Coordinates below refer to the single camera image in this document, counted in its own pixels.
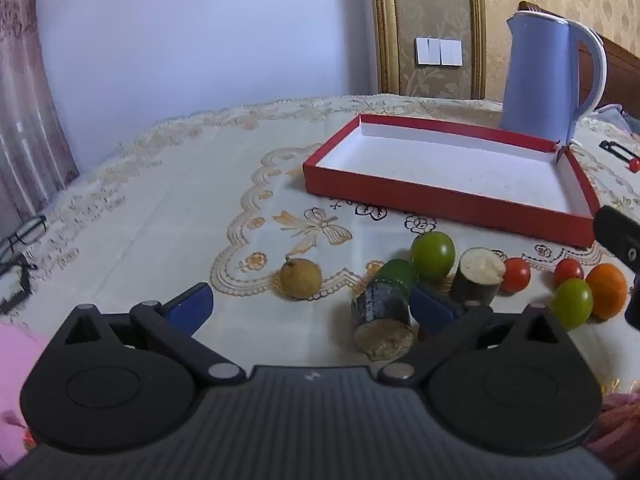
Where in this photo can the red cherry tomato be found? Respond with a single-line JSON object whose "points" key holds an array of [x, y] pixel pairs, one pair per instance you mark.
{"points": [[516, 275], [568, 270]]}

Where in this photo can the grey blue cloth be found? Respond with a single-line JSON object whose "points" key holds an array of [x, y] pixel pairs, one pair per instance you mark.
{"points": [[617, 116]]}

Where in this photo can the black rimmed flat object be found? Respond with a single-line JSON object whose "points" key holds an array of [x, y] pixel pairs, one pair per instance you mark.
{"points": [[22, 290]]}

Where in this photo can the black tool with red ball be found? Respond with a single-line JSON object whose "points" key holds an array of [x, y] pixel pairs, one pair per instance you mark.
{"points": [[617, 149]]}

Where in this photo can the pink patterned curtain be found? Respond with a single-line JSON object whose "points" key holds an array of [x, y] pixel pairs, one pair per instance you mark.
{"points": [[25, 85]]}

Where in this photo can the orange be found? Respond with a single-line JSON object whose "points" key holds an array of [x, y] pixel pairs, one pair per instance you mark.
{"points": [[607, 290]]}

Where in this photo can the pink fuzzy clothing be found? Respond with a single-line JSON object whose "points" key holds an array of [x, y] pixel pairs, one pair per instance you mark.
{"points": [[20, 385]]}

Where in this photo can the dark sugarcane piece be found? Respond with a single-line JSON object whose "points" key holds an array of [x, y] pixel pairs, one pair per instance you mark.
{"points": [[477, 272], [380, 310]]}

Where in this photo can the gold framed wall panel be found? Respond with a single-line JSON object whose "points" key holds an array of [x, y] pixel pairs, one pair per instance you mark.
{"points": [[430, 5]]}

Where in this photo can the blue electric kettle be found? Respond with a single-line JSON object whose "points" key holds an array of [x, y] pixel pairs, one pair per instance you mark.
{"points": [[537, 75]]}

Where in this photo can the green tomato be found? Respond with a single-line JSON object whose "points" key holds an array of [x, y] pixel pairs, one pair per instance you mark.
{"points": [[572, 305], [433, 255]]}

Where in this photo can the green cucumber piece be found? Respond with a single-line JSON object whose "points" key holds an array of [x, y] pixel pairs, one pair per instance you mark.
{"points": [[400, 270]]}

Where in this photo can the red cardboard tray box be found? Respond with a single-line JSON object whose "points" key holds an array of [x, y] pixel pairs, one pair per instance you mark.
{"points": [[440, 170]]}

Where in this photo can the yellow lemon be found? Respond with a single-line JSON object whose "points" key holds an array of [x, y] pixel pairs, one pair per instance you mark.
{"points": [[300, 280]]}

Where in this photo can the black eyeglasses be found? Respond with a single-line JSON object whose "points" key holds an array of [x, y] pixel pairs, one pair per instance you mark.
{"points": [[30, 230]]}

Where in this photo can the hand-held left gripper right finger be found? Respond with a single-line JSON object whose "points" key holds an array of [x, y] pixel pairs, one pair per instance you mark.
{"points": [[430, 307]]}

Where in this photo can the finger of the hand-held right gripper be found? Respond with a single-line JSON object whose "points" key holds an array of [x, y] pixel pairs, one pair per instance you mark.
{"points": [[634, 310], [617, 237]]}

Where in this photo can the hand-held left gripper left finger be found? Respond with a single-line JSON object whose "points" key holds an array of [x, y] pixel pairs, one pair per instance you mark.
{"points": [[192, 305]]}

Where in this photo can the white wall switch plate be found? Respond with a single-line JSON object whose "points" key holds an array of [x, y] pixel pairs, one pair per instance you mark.
{"points": [[451, 53], [427, 51]]}

